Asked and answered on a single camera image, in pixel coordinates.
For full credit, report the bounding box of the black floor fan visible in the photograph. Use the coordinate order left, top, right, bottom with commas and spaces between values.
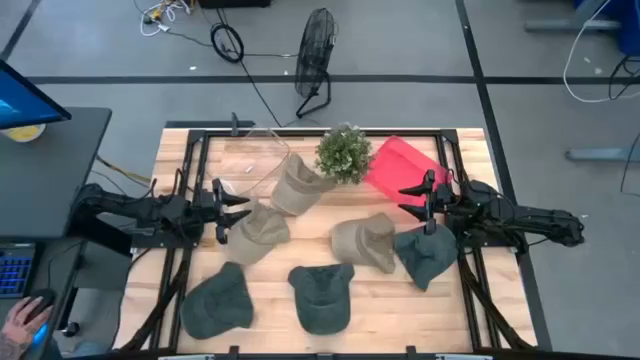
293, 7, 339, 120

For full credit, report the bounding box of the grey table foot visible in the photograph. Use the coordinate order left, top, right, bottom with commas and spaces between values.
523, 18, 622, 35
564, 146, 640, 164

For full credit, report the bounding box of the clear plastic bin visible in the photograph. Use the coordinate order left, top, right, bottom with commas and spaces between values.
222, 127, 294, 201

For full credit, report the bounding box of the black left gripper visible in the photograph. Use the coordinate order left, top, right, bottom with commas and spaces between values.
198, 177, 253, 246

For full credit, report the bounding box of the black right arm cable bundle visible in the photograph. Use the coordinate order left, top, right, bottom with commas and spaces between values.
457, 249, 534, 351

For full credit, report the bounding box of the coiled black cable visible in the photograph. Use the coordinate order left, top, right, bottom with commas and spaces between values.
209, 22, 246, 64

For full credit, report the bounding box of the black aluminium table frame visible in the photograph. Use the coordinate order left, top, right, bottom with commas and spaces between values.
119, 127, 537, 354

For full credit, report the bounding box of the white floor cable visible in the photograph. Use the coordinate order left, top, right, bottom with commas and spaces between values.
562, 0, 640, 104

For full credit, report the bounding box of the yellow bowl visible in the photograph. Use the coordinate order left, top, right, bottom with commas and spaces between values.
0, 123, 48, 144

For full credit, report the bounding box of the dark green baseball cap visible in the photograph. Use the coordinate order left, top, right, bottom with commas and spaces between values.
287, 263, 356, 336
179, 261, 255, 341
392, 223, 460, 292

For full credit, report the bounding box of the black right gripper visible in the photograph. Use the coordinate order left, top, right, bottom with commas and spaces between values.
397, 168, 454, 237

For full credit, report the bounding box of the blue cabinet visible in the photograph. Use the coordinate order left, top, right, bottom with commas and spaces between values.
573, 0, 640, 57

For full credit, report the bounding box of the person's hand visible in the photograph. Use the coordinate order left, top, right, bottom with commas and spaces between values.
0, 295, 54, 347

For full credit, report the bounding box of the person's forearm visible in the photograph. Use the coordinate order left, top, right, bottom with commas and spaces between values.
0, 331, 27, 360

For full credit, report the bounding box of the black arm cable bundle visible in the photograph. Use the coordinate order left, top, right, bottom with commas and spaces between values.
457, 249, 534, 351
119, 244, 194, 352

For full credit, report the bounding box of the black desk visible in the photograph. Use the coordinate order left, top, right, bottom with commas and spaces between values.
0, 106, 114, 242

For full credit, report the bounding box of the red translucent plastic bin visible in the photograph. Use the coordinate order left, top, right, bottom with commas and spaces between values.
363, 134, 451, 206

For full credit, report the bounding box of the tan baseball cap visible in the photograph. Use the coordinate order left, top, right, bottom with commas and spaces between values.
269, 152, 339, 217
329, 212, 397, 275
227, 201, 292, 266

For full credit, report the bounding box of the yellow cable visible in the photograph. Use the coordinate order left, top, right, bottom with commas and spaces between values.
94, 154, 152, 184

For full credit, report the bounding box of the artificial plant in black pot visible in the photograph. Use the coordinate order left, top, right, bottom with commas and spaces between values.
314, 122, 375, 185

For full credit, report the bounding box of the black computer mouse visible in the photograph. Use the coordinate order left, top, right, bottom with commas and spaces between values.
23, 288, 58, 322

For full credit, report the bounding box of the laptop keyboard with blue backlight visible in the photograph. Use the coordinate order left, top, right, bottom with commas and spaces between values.
0, 242, 37, 300

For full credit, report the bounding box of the long black floor cable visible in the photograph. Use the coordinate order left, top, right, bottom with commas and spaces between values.
202, 7, 301, 129

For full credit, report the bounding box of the black left arm cable bundle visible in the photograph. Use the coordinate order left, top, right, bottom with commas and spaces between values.
119, 244, 194, 352

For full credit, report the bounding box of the black looped floor cable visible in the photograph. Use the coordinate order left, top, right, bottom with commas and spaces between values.
607, 54, 640, 101

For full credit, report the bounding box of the white cable bundle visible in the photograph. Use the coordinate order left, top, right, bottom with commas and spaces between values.
133, 0, 194, 38

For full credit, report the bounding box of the computer monitor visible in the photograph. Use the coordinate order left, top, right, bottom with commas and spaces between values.
0, 59, 73, 131

